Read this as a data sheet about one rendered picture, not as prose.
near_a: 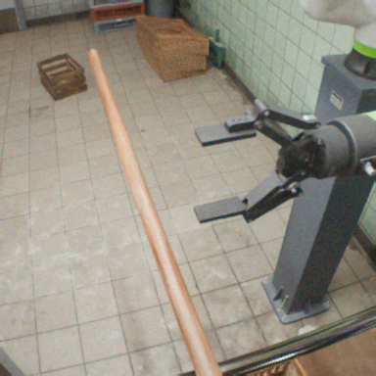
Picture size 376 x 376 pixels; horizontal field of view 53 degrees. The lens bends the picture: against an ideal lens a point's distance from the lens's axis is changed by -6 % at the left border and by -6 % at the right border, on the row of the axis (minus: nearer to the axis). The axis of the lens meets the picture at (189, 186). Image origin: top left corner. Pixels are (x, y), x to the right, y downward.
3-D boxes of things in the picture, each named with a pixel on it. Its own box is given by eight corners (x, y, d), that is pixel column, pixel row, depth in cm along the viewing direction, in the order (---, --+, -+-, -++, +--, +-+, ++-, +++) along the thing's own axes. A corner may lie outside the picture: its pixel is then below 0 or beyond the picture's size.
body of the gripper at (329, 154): (356, 142, 51) (299, 154, 49) (341, 187, 57) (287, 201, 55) (327, 112, 57) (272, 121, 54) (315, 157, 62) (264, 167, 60)
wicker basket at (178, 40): (158, 66, 324) (156, 35, 305) (135, 42, 361) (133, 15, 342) (210, 55, 339) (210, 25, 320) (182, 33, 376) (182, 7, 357)
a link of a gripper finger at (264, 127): (305, 164, 54) (311, 158, 53) (256, 131, 47) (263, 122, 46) (291, 148, 57) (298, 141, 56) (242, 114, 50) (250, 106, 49)
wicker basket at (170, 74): (156, 85, 338) (154, 56, 319) (136, 60, 376) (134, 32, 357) (207, 74, 352) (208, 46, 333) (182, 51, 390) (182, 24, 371)
